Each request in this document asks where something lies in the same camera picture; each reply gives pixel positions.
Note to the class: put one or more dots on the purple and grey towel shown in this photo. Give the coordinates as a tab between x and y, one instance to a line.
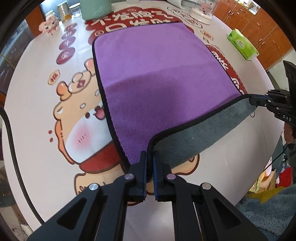
164	91

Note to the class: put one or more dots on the green tissue pack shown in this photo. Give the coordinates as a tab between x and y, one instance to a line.
242	44

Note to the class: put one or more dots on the small glass jar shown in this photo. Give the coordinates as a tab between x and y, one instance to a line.
75	10

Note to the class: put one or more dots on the glass dome ornament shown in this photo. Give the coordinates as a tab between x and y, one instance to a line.
203	11

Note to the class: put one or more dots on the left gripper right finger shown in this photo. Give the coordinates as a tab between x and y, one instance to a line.
200	212

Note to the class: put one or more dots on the pink toy figurine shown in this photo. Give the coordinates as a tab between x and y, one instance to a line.
50	26

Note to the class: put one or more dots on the metal tin can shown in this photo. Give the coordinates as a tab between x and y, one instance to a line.
63	10

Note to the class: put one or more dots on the wooden cabinet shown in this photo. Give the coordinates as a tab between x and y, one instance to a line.
258	27

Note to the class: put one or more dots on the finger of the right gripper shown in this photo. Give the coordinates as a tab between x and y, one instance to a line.
259	100

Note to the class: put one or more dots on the teal ceramic jar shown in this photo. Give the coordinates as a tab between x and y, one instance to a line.
95	9

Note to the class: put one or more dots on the printed cartoon tablecloth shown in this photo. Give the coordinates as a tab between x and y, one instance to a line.
55	132

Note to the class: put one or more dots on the white water dispenser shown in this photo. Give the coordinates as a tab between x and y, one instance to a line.
183	4

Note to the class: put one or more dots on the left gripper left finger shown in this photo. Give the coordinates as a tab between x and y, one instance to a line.
98	212

